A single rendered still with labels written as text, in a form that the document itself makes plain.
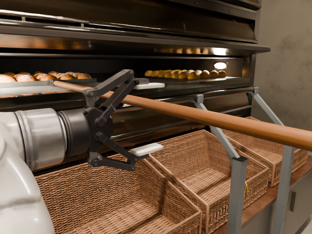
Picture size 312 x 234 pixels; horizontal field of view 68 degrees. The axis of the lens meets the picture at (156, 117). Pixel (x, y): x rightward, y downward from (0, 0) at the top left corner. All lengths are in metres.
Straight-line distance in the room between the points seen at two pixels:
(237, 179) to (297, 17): 3.59
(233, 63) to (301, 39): 2.17
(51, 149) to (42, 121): 0.04
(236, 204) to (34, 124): 0.82
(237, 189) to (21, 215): 0.86
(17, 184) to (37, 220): 0.03
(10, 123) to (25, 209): 0.18
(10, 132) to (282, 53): 4.17
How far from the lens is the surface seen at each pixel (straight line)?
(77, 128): 0.38
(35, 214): 0.21
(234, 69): 2.20
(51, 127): 0.36
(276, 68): 4.34
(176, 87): 1.43
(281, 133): 0.42
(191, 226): 1.00
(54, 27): 0.91
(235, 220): 1.05
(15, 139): 0.35
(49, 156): 0.37
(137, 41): 1.06
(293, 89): 4.26
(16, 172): 0.21
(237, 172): 0.95
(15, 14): 0.93
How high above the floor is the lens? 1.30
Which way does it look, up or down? 13 degrees down
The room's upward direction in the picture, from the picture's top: straight up
